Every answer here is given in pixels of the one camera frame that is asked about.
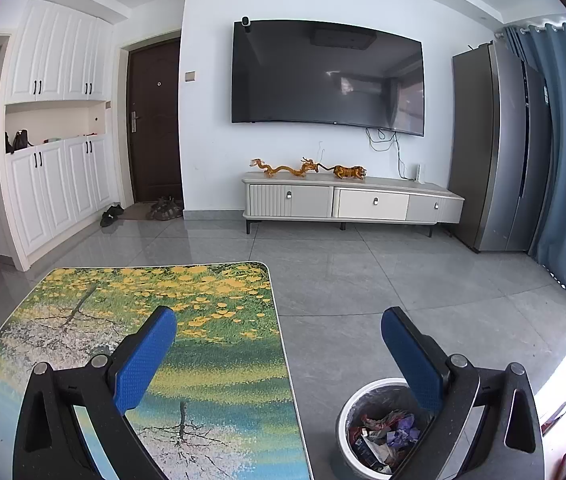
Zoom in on white wall cabinet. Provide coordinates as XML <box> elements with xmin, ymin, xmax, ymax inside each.
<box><xmin>0</xmin><ymin>0</ymin><xmax>120</xmax><ymax>272</ymax></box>

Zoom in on white television cabinet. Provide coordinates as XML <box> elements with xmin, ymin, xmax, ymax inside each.
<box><xmin>241</xmin><ymin>170</ymin><xmax>466</xmax><ymax>236</ymax></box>

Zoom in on blue curtain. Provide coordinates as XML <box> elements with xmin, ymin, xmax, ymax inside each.
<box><xmin>504</xmin><ymin>22</ymin><xmax>566</xmax><ymax>312</ymax></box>

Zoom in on white trash bin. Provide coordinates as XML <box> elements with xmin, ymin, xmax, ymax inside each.
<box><xmin>336</xmin><ymin>377</ymin><xmax>464</xmax><ymax>477</ymax></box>

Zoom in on brown shoes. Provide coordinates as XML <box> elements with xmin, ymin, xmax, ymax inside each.
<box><xmin>145</xmin><ymin>196</ymin><xmax>183</xmax><ymax>222</ymax></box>

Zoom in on dark brown entrance door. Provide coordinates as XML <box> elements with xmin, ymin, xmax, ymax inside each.
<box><xmin>126</xmin><ymin>38</ymin><xmax>184</xmax><ymax>205</ymax></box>

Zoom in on black shoes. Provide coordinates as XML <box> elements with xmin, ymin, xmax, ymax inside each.
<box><xmin>100</xmin><ymin>203</ymin><xmax>125</xmax><ymax>229</ymax></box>

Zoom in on white and blue snack bag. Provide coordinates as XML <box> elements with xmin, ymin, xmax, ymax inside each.
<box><xmin>349</xmin><ymin>429</ymin><xmax>395</xmax><ymax>474</ymax></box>

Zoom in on wall-mounted black television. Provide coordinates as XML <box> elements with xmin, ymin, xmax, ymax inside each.
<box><xmin>231</xmin><ymin>19</ymin><xmax>425</xmax><ymax>137</ymax></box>

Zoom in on grey refrigerator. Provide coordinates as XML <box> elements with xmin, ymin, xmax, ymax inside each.
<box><xmin>446</xmin><ymin>40</ymin><xmax>554</xmax><ymax>255</ymax></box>

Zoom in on grey doormat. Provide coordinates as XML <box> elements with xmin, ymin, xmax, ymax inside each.
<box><xmin>120</xmin><ymin>202</ymin><xmax>158</xmax><ymax>222</ymax></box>

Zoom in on tree print table cover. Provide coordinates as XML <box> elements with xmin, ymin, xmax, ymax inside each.
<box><xmin>0</xmin><ymin>261</ymin><xmax>315</xmax><ymax>480</ymax></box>

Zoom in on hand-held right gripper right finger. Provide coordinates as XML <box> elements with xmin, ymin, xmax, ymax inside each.
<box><xmin>381</xmin><ymin>306</ymin><xmax>546</xmax><ymax>480</ymax></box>

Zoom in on orange dragon figurine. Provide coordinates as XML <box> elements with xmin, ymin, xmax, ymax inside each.
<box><xmin>250</xmin><ymin>156</ymin><xmax>332</xmax><ymax>179</ymax></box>

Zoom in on orange tiger figurine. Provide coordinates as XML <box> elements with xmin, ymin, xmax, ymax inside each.
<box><xmin>332</xmin><ymin>164</ymin><xmax>368</xmax><ymax>181</ymax></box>

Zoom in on black television cable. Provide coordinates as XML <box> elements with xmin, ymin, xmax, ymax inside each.
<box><xmin>365</xmin><ymin>127</ymin><xmax>417</xmax><ymax>181</ymax></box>

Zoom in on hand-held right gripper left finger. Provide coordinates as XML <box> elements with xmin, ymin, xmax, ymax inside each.
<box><xmin>13</xmin><ymin>306</ymin><xmax>179</xmax><ymax>480</ymax></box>

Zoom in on purple plastic bag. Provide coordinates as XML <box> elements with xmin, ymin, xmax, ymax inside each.
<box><xmin>386</xmin><ymin>411</ymin><xmax>423</xmax><ymax>450</ymax></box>

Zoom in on black handbag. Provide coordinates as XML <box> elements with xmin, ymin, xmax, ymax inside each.
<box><xmin>5</xmin><ymin>128</ymin><xmax>34</xmax><ymax>155</ymax></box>

